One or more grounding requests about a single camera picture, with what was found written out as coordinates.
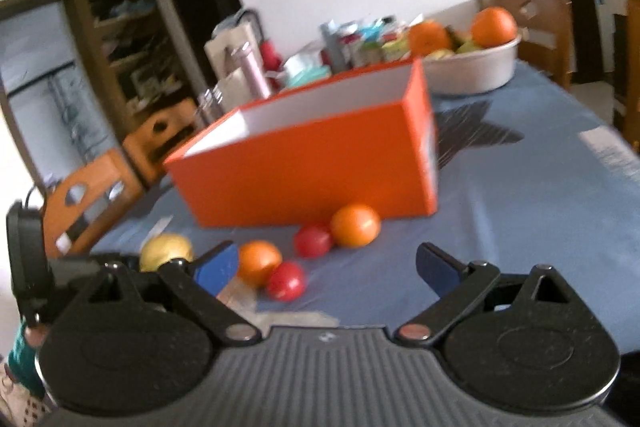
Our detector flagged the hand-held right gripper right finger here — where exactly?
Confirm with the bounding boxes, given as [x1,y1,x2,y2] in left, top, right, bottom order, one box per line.
[394,243,582,349]

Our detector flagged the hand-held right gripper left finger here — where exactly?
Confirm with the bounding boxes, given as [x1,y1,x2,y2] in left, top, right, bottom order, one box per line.
[75,242,263,349]

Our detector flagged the small orange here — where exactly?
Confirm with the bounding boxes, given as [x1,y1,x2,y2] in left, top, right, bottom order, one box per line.
[330,204,382,249]
[236,240,283,289]

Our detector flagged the yellow lemon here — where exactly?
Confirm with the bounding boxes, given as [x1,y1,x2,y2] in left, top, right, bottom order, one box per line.
[139,234,194,273]

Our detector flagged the red tomato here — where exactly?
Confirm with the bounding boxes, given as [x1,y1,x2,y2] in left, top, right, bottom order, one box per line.
[294,224,334,259]
[266,261,307,302]

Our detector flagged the orange cardboard box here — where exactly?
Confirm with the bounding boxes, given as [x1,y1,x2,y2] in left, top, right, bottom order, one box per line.
[164,58,440,228]

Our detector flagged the person's left forearm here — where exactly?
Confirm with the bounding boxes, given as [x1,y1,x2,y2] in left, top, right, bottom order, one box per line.
[6,321,48,400]

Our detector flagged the wooden chair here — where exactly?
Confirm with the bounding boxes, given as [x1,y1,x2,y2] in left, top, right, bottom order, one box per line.
[122,98,202,188]
[42,151,146,255]
[481,0,574,90]
[612,0,640,152]

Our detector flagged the blue star printed tablecloth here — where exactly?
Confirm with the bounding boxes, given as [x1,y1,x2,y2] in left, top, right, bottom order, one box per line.
[90,59,640,353]

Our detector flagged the metal shaker jars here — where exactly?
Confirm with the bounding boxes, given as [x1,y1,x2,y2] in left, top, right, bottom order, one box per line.
[196,87,227,128]

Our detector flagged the pink thermos bottle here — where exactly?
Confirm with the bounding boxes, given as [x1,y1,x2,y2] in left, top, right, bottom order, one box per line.
[229,42,274,100]

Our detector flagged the white plastic colander basket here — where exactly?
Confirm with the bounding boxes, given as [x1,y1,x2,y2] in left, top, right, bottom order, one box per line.
[422,32,522,96]

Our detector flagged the teal tissue box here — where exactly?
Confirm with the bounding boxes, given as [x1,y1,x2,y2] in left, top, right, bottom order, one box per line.
[284,53,332,88]

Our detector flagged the beige paper bag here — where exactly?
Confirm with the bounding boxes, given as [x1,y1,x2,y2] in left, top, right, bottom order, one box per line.
[204,9,263,108]

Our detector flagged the red folded umbrella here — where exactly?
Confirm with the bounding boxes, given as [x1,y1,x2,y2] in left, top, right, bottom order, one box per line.
[259,38,282,72]

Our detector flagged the large orange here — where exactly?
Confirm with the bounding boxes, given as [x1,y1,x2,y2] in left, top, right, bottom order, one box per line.
[471,7,518,48]
[408,21,452,56]

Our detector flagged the black curved object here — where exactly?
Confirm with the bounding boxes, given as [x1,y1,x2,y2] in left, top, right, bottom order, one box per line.
[446,26,472,52]

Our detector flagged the red capped jar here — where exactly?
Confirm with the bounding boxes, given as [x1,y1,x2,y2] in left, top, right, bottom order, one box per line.
[347,34,371,68]

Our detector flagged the wooden shelf cabinet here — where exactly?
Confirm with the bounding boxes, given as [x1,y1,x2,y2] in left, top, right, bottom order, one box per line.
[74,0,201,120]

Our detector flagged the grey bottle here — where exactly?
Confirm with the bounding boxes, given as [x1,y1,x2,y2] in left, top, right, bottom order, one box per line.
[321,21,349,72]

